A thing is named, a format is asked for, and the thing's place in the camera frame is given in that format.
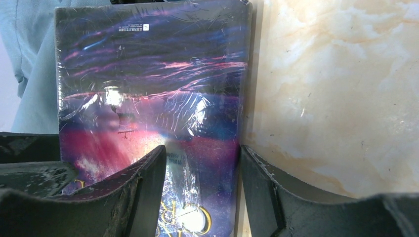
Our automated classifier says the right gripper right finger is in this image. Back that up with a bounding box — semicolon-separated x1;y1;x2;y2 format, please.
240;145;419;237

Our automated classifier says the dark purple galaxy book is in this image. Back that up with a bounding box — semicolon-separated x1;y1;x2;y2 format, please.
55;0;252;237

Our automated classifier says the blue grey backpack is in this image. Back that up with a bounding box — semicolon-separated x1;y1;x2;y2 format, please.
0;0;111;134

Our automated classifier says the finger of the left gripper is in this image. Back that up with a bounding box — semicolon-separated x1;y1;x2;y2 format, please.
0;132;60;164

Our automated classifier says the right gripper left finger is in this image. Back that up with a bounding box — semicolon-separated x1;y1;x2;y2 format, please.
0;145;166;237

